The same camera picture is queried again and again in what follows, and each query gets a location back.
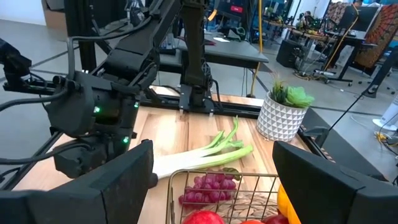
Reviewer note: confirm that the green and white leek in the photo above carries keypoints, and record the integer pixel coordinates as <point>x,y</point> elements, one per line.
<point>202,158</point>

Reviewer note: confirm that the succulent in white patterned pot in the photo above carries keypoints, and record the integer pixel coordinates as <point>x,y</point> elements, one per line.
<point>280,121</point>

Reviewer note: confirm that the orange patterned panel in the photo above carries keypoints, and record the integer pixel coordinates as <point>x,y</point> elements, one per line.
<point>382,31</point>

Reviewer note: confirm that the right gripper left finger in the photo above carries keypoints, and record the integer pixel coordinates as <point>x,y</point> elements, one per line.
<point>77,205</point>

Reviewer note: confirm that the white fan base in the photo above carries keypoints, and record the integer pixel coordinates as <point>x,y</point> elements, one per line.
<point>390,116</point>

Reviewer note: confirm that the yellow bell pepper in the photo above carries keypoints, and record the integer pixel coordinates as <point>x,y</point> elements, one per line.
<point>284,202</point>

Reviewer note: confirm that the dark grey desk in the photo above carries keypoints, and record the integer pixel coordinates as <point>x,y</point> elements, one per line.
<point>236,53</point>

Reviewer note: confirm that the cardboard box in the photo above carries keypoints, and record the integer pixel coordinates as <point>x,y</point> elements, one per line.
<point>54,18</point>

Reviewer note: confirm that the black stand leg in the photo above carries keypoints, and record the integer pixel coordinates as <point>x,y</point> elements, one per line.
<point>381,76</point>

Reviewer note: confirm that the black vertical post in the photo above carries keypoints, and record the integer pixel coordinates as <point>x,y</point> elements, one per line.
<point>84,37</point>

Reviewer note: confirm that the black computer tower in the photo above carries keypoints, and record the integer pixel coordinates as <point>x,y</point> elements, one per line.
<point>289,54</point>

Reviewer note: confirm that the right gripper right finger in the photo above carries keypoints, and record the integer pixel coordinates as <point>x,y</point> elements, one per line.
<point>342,202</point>

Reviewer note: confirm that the purple grape bunch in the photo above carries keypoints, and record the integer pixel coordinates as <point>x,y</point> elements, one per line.
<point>211,189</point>

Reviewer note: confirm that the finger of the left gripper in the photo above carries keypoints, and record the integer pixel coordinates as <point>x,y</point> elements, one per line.
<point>14,62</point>

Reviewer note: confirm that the red apple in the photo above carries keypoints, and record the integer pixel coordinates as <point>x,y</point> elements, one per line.
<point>252,222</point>
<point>203,218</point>
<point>275,219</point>

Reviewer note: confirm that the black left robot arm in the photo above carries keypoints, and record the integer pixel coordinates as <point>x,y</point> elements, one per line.
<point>192,46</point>

